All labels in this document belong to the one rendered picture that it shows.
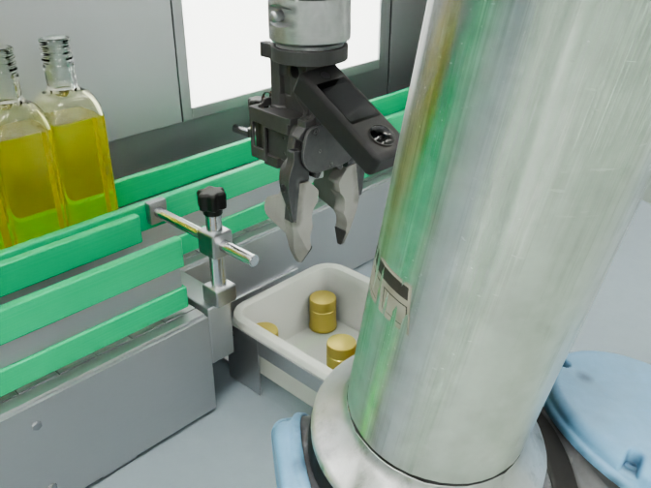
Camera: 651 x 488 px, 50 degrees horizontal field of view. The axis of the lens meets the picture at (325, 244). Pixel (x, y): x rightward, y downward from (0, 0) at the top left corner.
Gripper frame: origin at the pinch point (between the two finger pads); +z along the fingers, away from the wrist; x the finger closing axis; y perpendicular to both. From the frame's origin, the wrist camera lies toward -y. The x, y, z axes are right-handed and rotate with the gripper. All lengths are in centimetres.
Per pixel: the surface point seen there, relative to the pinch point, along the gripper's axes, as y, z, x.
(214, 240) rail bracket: 4.9, -2.2, 10.2
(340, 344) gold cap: -1.0, 12.8, -1.4
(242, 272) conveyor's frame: 15.8, 10.3, -0.7
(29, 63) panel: 33.1, -15.2, 14.0
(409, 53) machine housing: 40, -4, -59
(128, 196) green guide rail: 24.5, -0.2, 8.8
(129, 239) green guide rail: 14.8, 0.0, 14.2
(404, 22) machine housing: 39, -10, -57
